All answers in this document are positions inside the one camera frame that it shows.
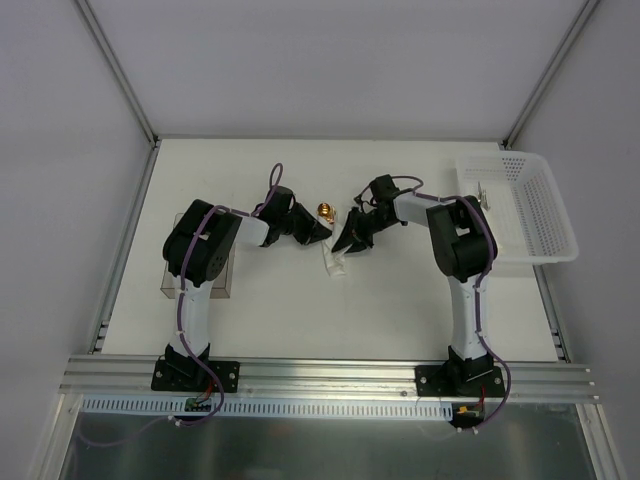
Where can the clear plastic utensil tray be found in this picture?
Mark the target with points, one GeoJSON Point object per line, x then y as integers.
{"type": "Point", "coordinates": [204, 259]}

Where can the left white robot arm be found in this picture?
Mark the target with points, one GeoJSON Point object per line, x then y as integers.
{"type": "Point", "coordinates": [191, 337]}

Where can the white paper napkin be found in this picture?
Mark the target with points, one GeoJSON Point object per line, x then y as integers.
{"type": "Point", "coordinates": [335, 263]}

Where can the white perforated plastic basket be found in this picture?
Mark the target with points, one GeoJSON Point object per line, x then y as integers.
{"type": "Point", "coordinates": [527, 214]}

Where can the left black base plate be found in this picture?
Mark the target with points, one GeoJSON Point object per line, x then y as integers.
{"type": "Point", "coordinates": [188, 376]}

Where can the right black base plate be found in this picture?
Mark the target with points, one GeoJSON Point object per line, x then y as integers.
{"type": "Point", "coordinates": [444, 381]}

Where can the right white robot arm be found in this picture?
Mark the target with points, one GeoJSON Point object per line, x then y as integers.
{"type": "Point", "coordinates": [464, 250]}

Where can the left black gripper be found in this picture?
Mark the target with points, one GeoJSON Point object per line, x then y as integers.
{"type": "Point", "coordinates": [298, 223]}

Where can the white slotted cable duct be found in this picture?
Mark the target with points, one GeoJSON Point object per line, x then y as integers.
{"type": "Point", "coordinates": [270, 408]}

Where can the aluminium mounting rail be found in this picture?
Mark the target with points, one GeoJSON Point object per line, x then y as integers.
{"type": "Point", "coordinates": [554, 382]}

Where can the gold spoon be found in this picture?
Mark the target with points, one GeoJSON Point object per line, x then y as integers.
{"type": "Point", "coordinates": [326, 212]}

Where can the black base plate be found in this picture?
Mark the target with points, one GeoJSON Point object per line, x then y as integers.
{"type": "Point", "coordinates": [188, 376]}
{"type": "Point", "coordinates": [444, 381]}

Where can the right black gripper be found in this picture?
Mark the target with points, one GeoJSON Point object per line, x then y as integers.
{"type": "Point", "coordinates": [364, 225]}

